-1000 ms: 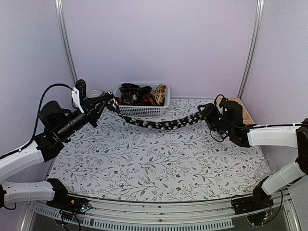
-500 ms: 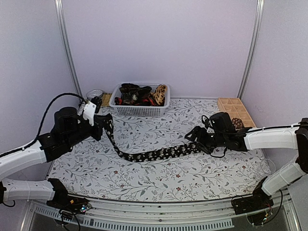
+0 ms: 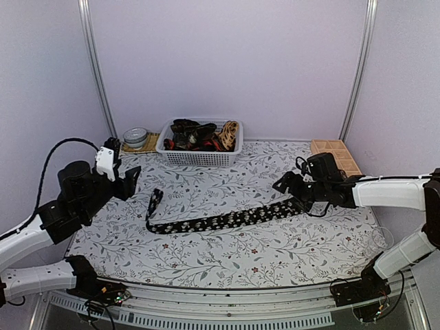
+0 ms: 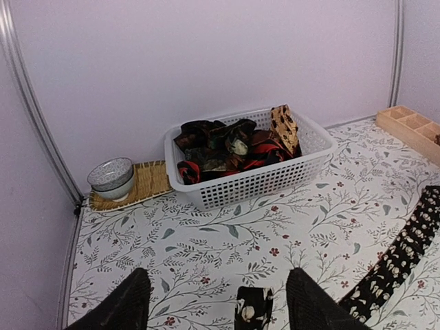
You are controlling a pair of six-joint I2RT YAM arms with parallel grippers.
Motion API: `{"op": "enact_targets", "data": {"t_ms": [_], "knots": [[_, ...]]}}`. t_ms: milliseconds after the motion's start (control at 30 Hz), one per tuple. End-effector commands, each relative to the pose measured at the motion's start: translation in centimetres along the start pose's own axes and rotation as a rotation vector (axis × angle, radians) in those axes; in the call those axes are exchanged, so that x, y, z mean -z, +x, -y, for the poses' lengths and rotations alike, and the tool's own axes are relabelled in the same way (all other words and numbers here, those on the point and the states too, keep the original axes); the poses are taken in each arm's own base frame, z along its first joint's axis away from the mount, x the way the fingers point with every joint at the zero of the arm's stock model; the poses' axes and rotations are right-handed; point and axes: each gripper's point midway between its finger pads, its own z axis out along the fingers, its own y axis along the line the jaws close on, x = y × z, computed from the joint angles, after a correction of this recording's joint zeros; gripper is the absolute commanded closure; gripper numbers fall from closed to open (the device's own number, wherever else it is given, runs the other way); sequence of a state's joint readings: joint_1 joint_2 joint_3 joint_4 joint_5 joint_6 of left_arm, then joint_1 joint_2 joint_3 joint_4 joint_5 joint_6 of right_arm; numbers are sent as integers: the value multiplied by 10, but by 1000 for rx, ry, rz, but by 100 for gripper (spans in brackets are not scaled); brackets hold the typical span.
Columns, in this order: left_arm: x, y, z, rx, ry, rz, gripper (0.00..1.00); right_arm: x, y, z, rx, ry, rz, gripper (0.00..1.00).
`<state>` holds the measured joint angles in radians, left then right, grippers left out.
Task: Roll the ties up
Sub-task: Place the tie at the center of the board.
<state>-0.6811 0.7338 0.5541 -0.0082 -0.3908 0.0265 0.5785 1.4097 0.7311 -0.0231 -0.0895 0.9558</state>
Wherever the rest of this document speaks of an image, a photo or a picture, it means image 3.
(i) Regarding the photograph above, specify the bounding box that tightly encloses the woven bamboo mat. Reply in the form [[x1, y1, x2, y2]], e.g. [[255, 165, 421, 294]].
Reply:
[[120, 133, 160, 154]]

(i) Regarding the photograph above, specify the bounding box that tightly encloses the red navy striped tie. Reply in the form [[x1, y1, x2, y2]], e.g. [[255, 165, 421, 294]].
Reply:
[[163, 137, 225, 152]]

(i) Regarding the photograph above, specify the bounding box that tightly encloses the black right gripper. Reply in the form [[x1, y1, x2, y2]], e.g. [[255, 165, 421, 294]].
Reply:
[[274, 170, 330, 212]]

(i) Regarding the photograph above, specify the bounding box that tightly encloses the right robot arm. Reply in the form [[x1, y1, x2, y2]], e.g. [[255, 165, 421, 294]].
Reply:
[[273, 153, 439, 307]]

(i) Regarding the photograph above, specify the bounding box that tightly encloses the white plastic basket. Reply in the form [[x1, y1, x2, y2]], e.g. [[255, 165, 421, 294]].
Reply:
[[156, 118, 243, 167]]

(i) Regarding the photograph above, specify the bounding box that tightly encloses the left aluminium frame post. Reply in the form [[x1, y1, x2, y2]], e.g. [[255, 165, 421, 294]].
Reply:
[[78, 0, 118, 138]]

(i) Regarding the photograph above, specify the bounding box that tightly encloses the yellow beetle print tie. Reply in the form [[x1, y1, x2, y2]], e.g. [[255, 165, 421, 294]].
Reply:
[[219, 121, 239, 151]]

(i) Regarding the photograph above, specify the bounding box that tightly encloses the clear plastic cup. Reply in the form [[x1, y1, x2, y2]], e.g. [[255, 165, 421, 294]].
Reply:
[[364, 226, 395, 259]]

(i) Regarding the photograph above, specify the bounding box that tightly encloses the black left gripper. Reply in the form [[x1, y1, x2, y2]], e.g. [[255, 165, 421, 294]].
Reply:
[[80, 165, 142, 221]]

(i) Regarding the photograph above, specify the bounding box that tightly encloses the black white floral tie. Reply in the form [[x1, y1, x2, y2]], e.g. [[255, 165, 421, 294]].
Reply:
[[146, 189, 303, 234]]

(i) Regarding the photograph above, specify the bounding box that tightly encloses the aluminium frame post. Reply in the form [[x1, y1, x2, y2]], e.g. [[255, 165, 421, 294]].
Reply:
[[339, 0, 378, 142], [78, 0, 118, 138]]

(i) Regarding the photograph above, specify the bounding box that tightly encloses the dark floral brown tie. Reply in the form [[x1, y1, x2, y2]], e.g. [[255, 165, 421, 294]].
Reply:
[[169, 119, 217, 143]]

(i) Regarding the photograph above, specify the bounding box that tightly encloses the front aluminium rail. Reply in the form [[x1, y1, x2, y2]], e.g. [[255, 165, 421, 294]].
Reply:
[[29, 264, 430, 330]]

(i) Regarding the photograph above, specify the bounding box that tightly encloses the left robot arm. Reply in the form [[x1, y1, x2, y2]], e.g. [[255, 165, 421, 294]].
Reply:
[[1, 137, 141, 305]]

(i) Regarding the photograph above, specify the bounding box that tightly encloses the patterned ceramic bowl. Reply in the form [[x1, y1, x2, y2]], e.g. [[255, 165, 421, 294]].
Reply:
[[123, 127, 148, 149]]

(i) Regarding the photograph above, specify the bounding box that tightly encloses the right aluminium frame post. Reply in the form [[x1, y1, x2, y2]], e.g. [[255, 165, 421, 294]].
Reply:
[[339, 0, 378, 142]]

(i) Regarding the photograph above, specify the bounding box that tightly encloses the wooden divided box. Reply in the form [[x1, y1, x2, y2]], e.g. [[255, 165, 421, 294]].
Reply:
[[310, 140, 362, 177]]

